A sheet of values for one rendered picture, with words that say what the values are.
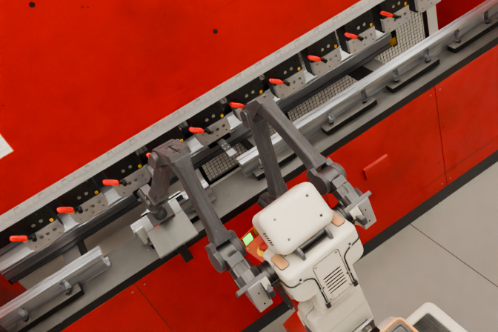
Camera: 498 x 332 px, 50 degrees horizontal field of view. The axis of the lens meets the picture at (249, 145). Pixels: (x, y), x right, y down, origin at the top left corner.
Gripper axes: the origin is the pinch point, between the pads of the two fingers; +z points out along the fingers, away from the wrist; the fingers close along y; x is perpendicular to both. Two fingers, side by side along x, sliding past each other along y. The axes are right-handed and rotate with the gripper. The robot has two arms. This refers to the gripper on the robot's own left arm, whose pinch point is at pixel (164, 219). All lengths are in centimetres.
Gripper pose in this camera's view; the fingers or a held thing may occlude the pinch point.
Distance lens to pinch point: 231.4
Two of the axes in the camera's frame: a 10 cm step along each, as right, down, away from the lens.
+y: -8.3, 5.1, -2.0
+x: 5.5, 7.6, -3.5
